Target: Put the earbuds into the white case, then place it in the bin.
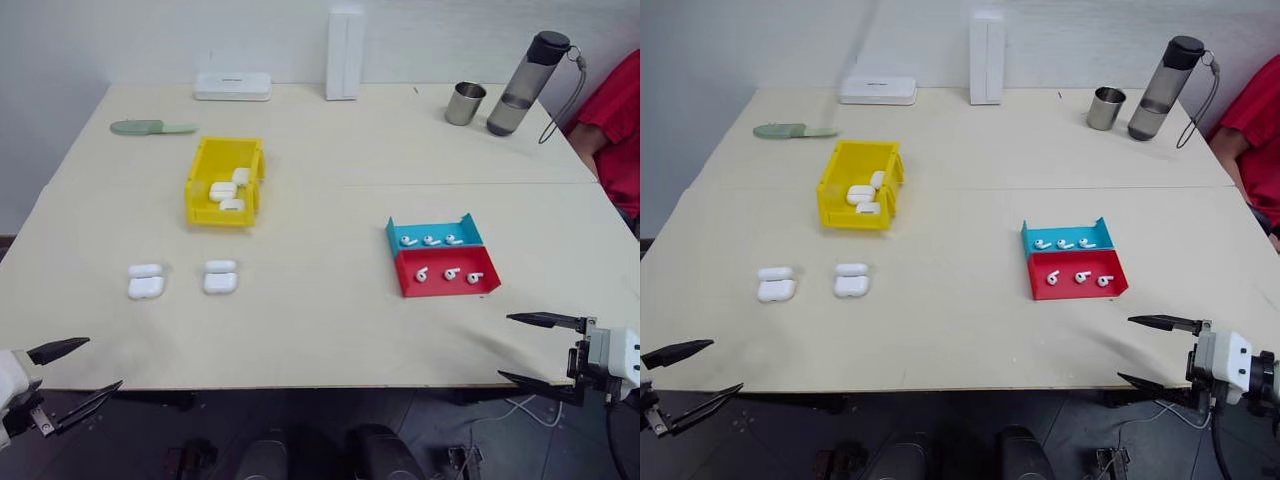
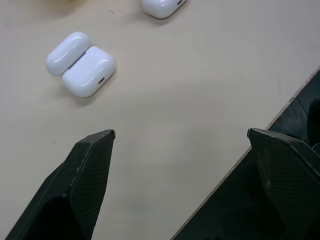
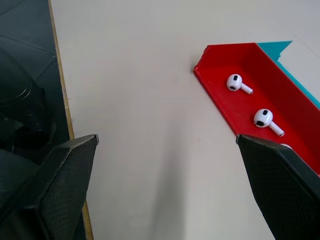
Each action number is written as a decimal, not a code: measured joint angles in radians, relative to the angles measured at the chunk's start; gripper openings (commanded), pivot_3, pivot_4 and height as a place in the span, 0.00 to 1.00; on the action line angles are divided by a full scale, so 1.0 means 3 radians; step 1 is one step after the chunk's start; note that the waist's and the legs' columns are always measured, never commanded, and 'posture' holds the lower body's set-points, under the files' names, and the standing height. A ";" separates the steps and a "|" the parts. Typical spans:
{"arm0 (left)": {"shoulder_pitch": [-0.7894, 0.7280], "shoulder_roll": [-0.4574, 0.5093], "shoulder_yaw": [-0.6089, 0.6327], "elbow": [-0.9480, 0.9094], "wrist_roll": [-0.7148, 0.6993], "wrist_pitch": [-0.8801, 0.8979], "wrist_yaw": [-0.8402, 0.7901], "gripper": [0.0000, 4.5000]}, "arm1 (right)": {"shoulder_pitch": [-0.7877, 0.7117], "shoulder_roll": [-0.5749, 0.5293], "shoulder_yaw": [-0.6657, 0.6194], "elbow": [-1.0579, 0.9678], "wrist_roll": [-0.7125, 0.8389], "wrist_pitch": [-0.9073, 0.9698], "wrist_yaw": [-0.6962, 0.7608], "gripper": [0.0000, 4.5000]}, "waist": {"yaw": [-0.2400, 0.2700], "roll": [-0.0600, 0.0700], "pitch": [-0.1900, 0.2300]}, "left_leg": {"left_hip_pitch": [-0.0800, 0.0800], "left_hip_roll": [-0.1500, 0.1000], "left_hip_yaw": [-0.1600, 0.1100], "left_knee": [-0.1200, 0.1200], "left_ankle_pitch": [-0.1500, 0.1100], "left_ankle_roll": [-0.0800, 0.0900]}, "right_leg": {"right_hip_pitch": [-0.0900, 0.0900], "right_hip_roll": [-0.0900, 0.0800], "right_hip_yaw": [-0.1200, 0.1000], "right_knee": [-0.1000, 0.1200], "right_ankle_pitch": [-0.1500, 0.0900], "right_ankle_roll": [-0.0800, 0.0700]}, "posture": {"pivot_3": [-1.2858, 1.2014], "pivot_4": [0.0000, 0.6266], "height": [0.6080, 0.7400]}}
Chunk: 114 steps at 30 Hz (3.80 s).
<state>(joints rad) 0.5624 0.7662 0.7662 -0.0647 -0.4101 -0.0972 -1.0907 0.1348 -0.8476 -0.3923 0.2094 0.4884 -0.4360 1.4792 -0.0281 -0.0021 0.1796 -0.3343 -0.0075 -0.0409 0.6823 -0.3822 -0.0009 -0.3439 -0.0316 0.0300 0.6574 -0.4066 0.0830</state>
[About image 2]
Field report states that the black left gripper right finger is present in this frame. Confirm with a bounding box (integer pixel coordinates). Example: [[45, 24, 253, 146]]
[[246, 127, 320, 240]]

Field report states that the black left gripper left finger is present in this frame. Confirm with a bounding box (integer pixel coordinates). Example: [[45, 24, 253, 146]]
[[4, 129, 116, 240]]

